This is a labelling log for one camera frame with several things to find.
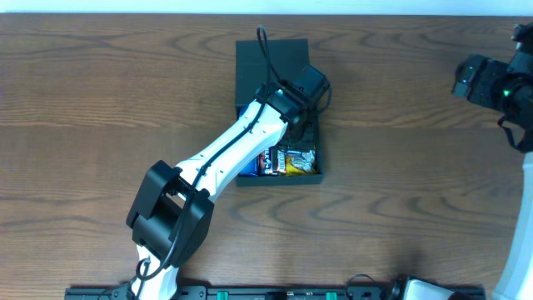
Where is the dark green gift box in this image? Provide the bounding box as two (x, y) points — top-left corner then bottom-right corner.
(235, 39), (324, 187)

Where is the green red wafer bar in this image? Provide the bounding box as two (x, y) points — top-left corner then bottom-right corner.
(264, 147), (286, 176)

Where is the yellow Hacks candy bag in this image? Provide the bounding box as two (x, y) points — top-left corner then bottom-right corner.
(286, 149), (317, 176)

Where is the Dairy Milk chocolate bar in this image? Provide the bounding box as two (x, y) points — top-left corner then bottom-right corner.
(258, 150), (272, 176)

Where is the blue Oreo cookie pack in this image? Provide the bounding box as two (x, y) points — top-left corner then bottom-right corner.
(238, 106), (259, 178)

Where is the small blue candy box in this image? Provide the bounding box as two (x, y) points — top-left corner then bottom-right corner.
(284, 147), (313, 157)

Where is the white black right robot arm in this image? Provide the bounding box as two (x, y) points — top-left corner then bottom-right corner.
(382, 23), (532, 300)

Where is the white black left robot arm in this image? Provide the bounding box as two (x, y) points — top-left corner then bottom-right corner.
(126, 66), (331, 299)

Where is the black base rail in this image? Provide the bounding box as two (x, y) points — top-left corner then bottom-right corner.
(64, 284), (396, 300)

